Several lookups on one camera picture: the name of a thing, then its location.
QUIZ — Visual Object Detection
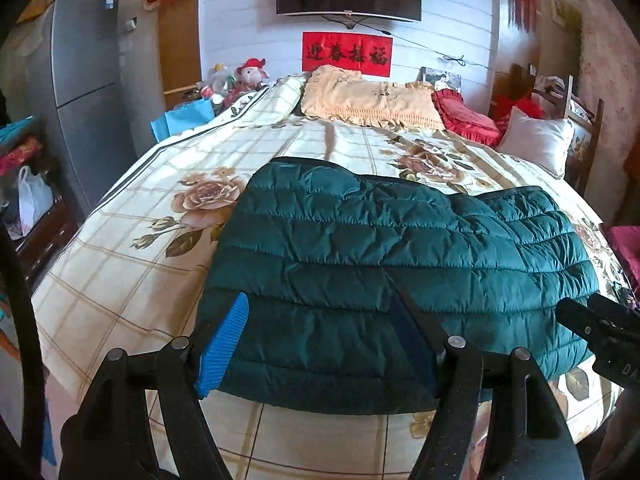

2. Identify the pile of small trinkets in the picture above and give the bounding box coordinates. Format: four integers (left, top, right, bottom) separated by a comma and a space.
195, 62, 241, 108

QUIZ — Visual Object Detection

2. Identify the floral checked bedspread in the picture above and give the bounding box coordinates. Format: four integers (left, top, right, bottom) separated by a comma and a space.
31, 74, 633, 480

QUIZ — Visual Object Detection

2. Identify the red cloth bundle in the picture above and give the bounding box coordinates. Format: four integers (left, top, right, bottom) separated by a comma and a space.
492, 97, 546, 121

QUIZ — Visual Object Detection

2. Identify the black cable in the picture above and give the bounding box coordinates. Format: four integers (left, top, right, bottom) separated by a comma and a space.
320, 12, 493, 68

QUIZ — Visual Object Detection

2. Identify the plush pig toy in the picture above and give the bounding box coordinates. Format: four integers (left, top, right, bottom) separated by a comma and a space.
235, 57, 268, 92

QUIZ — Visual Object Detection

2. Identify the framed wall picture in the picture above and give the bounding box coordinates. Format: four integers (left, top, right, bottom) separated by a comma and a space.
547, 0, 571, 28

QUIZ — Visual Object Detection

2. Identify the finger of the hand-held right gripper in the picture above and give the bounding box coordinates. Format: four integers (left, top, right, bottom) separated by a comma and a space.
555, 296, 618, 343

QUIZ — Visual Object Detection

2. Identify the grey refrigerator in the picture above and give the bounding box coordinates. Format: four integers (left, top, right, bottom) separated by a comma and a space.
25, 0, 166, 211

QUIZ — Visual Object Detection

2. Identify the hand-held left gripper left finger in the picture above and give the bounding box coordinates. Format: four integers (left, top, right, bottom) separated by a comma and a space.
59, 292, 250, 480

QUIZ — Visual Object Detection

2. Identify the red wall banner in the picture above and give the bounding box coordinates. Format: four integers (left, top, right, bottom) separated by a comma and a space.
301, 31, 393, 77

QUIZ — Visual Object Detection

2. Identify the wooden cabinet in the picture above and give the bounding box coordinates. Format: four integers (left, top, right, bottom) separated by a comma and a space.
159, 0, 203, 111

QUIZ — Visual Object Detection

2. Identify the teal puffer jacket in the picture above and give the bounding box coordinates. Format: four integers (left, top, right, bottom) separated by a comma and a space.
197, 156, 601, 416

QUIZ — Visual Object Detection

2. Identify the wooden chair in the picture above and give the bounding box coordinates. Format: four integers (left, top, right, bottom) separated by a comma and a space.
530, 65, 606, 196

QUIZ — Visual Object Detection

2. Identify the red frilled pillow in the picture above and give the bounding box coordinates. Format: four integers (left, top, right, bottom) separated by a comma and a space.
432, 88, 503, 148

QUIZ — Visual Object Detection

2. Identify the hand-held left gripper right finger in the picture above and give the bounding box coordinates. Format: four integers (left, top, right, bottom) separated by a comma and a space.
390, 287, 586, 480

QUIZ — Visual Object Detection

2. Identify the dark wooden stand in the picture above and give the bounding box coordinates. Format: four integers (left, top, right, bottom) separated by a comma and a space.
12, 175, 81, 286

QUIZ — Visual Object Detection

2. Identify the maroon blanket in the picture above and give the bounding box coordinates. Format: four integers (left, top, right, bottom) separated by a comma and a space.
602, 225, 640, 291

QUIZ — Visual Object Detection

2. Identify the beige frilled pillow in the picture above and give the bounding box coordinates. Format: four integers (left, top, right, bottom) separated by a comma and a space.
300, 65, 446, 131

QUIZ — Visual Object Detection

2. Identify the white plastic bag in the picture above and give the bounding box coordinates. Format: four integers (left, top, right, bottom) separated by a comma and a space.
17, 166, 55, 231

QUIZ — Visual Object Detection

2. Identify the blue paper bag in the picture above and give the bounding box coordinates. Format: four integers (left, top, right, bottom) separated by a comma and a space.
151, 97, 216, 141

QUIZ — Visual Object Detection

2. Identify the stack of colourful cloths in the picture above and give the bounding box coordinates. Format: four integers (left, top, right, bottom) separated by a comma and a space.
0, 117, 48, 176

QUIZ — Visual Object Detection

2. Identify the framed photo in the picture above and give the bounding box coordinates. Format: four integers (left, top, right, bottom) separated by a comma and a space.
421, 66, 462, 93

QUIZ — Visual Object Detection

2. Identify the white pillow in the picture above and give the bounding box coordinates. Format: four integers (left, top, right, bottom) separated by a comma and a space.
495, 106, 576, 178

